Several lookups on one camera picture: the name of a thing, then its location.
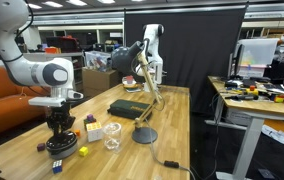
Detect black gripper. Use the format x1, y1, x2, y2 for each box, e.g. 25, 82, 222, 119
46, 105, 77, 139

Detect black round dish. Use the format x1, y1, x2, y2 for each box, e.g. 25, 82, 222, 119
45, 131, 79, 151

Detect maroon cube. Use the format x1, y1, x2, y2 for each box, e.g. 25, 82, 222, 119
36, 142, 47, 153

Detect yellow cube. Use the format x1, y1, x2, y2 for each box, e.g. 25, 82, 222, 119
78, 146, 90, 157

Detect purple and green cube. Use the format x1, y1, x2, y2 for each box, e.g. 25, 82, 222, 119
83, 114, 97, 129

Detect white cube with coloured dots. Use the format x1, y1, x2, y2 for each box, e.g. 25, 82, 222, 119
85, 121, 103, 143

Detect small Rubik's cube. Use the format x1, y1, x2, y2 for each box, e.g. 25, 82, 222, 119
51, 159, 64, 174

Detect clear glass cup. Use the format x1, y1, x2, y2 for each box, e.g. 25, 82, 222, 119
102, 122, 123, 154

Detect orange sofa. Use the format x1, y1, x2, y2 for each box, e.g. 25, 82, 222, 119
0, 66, 52, 141

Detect cardboard box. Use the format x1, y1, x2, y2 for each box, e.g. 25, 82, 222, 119
82, 67, 123, 101

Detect dark green case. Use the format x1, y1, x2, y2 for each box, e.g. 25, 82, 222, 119
107, 99, 153, 121

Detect clear plastic bin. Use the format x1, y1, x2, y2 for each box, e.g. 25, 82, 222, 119
84, 50, 114, 73

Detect orange box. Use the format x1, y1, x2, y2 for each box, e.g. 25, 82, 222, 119
44, 46, 62, 55

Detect wooden desk lamp grey head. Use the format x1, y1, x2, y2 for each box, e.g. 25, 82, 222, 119
110, 38, 166, 145

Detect stack of dishes pink cup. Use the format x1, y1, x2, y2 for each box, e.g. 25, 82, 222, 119
121, 75, 143, 94

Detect black backdrop curtain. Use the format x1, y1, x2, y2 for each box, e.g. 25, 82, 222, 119
123, 3, 248, 116

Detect black hand tool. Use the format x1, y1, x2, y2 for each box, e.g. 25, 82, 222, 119
224, 94, 259, 102

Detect black monitor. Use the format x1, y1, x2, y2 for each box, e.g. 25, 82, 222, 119
227, 43, 245, 81

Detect wooden side desk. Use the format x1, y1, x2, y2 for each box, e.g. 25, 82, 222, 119
204, 75, 284, 180

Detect white translucent storage box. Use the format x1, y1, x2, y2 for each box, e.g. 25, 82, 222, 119
236, 37, 280, 79

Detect white paper sheets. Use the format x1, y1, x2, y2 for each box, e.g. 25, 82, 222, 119
261, 123, 284, 148

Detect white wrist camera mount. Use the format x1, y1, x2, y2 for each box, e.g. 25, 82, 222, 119
27, 96, 67, 108

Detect lamp cable with switch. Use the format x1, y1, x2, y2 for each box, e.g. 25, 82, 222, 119
144, 118, 196, 180

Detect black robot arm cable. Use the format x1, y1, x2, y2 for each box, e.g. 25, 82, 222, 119
0, 1, 51, 98

